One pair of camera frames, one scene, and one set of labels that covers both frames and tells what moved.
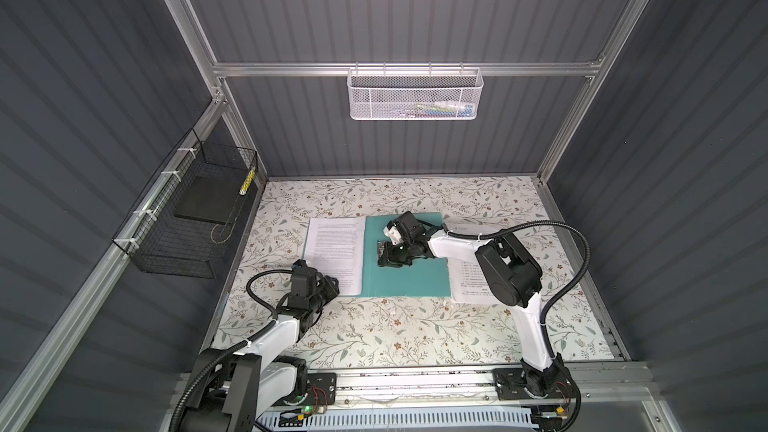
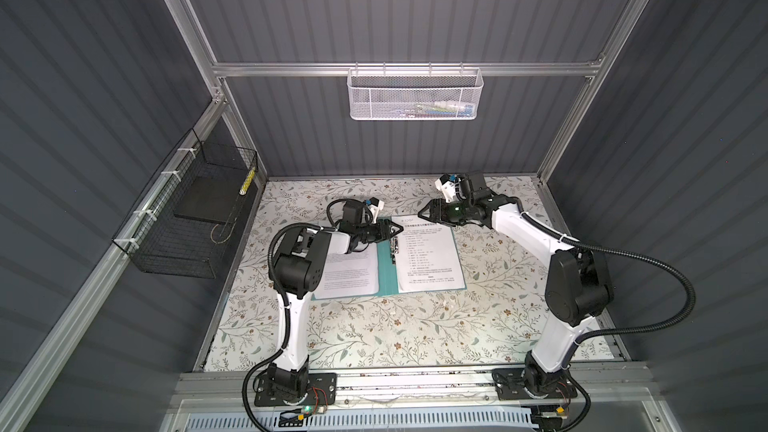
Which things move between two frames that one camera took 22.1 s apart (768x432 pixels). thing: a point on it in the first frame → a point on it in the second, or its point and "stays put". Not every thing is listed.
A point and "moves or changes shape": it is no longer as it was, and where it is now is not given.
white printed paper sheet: x=336 y=247 moves or changes shape
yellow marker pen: x=247 y=182 stays put
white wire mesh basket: x=411 y=94 stays put
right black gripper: x=387 y=256 → x=437 y=212
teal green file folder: x=425 y=277 moves or changes shape
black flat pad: x=211 y=198 stays put
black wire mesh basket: x=181 y=225 stays put
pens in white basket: x=443 y=108 stays put
